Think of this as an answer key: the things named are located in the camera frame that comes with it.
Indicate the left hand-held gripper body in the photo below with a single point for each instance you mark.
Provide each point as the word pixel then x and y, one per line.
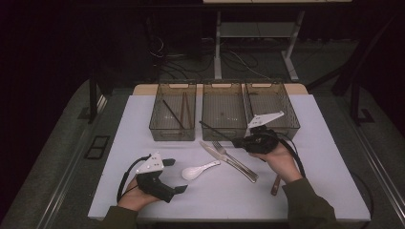
pixel 153 184

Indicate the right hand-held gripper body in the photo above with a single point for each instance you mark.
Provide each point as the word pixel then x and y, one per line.
pixel 261 141

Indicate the white ceramic spoon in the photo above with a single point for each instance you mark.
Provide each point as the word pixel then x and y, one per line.
pixel 191 173

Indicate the grey translucent bin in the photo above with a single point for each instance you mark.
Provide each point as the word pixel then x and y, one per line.
pixel 273 95
pixel 172 133
pixel 223 105

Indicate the brown wooden spoon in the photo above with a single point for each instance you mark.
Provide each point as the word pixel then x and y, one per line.
pixel 275 186

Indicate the person's left hand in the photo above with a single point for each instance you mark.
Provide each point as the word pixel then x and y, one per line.
pixel 135 198

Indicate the steel fork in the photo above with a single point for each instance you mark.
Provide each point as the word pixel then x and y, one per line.
pixel 235 162

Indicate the steel knife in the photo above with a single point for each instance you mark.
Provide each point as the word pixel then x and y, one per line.
pixel 219 157

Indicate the white table cover sheet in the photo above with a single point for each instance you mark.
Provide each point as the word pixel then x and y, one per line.
pixel 207 200

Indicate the black metal stand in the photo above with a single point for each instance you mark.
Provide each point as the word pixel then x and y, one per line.
pixel 93 101
pixel 355 105

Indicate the grey metal desk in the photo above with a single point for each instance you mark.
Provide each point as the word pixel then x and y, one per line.
pixel 254 29

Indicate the black floor outlet frame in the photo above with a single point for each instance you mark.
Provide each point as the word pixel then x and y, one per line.
pixel 97 147

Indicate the aluminium floor rail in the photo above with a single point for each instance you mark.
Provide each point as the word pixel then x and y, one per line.
pixel 66 171
pixel 380 171

